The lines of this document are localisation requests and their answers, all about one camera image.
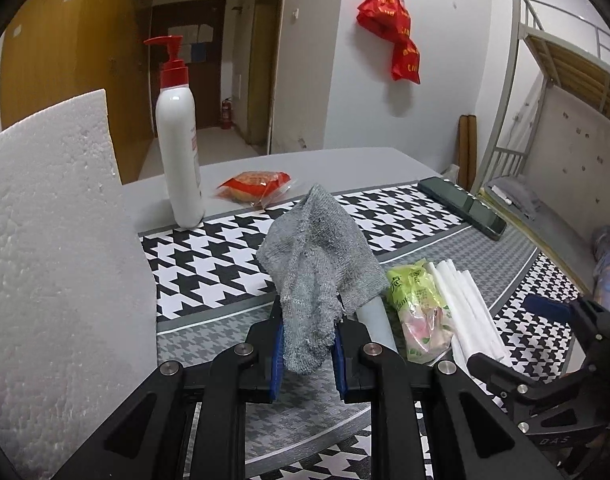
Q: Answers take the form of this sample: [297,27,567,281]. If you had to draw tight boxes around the red snack packet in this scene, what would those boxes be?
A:
[217,171,293,208]

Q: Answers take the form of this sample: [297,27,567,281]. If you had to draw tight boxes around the red hanging bags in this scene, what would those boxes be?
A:
[356,0,421,84]

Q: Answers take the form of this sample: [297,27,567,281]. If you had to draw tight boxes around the white red pump bottle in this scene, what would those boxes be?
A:
[145,35,205,229]

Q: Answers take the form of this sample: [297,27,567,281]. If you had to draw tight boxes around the white plastic bags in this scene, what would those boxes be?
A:
[424,259,511,373]

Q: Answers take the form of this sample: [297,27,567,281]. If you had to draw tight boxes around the houndstooth table mat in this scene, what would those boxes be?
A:
[140,183,578,479]

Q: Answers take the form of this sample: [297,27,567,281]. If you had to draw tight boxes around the wooden wardrobe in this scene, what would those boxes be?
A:
[0,0,153,183]

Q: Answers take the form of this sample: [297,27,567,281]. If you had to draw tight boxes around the brown rolled mat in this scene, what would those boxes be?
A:
[458,115,477,191]

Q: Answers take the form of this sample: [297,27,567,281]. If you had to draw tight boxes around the wooden side door frame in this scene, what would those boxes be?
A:
[247,0,284,155]

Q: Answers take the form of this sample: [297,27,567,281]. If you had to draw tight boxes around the white foam box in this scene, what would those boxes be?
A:
[0,90,156,479]

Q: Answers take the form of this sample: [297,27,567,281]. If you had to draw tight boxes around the green pink plastic packet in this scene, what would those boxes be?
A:
[386,259,454,364]

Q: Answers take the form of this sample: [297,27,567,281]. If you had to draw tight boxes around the dark brown entrance door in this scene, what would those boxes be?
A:
[150,0,226,130]

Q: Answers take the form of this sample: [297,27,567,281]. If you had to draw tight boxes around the red fire extinguisher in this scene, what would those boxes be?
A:
[220,99,232,130]

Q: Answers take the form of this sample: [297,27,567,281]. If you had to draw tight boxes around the grey knitted cloth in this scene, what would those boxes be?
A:
[256,184,389,375]

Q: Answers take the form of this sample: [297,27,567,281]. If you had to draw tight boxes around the metal bunk bed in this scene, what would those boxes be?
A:
[474,0,610,290]

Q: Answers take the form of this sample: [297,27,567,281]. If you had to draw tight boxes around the black smartphone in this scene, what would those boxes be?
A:
[417,177,506,240]

